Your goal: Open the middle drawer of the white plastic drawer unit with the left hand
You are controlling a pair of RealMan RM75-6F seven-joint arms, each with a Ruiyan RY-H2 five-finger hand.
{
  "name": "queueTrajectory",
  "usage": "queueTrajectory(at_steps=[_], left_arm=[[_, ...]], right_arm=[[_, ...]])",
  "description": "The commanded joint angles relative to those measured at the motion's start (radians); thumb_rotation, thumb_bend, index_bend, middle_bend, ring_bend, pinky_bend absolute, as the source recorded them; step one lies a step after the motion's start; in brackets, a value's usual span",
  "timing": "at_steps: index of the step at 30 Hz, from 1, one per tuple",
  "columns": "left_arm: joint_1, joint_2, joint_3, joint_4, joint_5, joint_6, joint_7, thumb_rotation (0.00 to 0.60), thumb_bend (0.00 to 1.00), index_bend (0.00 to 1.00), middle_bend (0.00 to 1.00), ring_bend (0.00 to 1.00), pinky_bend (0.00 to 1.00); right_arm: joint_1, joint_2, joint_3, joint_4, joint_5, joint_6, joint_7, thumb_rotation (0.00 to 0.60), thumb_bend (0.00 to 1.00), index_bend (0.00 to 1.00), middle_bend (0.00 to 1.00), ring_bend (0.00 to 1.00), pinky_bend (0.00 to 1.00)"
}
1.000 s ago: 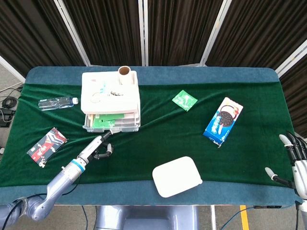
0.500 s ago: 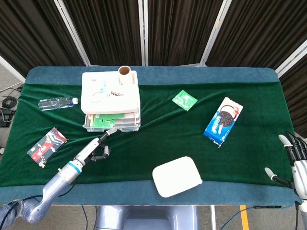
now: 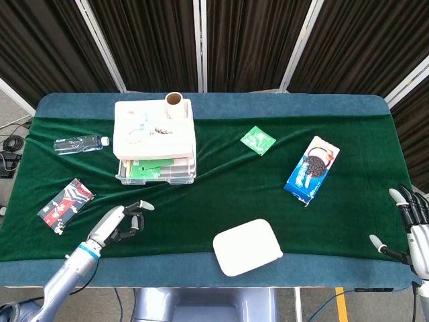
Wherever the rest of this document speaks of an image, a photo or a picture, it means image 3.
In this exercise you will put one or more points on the red black snack packet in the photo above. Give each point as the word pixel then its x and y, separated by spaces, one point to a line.
pixel 65 206

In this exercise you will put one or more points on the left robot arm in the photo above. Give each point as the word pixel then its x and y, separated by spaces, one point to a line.
pixel 67 271

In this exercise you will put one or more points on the white bottle on drawer unit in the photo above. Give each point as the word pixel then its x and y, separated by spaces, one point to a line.
pixel 174 105

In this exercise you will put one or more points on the black power strip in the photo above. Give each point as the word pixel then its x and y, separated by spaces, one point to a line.
pixel 373 289

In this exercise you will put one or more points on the small dark trinket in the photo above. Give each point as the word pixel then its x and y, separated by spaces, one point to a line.
pixel 163 131

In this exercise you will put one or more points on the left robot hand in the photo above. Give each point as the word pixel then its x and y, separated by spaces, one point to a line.
pixel 109 223

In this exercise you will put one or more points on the black folding screen panel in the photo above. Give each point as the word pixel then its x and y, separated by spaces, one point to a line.
pixel 362 47
pixel 415 127
pixel 251 40
pixel 50 50
pixel 151 40

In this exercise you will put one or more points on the white plastic drawer unit frame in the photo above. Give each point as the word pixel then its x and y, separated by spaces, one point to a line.
pixel 154 141

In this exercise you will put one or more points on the blue table cover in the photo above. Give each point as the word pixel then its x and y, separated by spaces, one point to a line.
pixel 234 105

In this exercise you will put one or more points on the green velvet cloth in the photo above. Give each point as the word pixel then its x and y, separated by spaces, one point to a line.
pixel 218 201

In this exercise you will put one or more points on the green pack inside drawer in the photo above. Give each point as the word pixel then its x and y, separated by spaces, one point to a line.
pixel 144 169

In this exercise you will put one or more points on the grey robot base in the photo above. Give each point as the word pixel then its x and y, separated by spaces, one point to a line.
pixel 201 305

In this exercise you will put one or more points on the green flat packet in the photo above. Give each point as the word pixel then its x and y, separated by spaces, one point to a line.
pixel 258 140

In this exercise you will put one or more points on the blue cookie box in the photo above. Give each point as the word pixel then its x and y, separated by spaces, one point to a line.
pixel 311 171

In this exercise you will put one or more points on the black power adapter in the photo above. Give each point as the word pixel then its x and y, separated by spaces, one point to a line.
pixel 8 164

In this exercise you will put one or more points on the white lidded lunch box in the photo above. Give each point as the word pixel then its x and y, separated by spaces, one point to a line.
pixel 246 248

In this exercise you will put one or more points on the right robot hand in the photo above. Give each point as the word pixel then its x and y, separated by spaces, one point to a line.
pixel 419 241

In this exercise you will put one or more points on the clear plastic water bottle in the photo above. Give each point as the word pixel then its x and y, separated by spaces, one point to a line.
pixel 77 145

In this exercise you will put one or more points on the clear drawer with green packs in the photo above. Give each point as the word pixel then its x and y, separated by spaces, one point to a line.
pixel 177 172

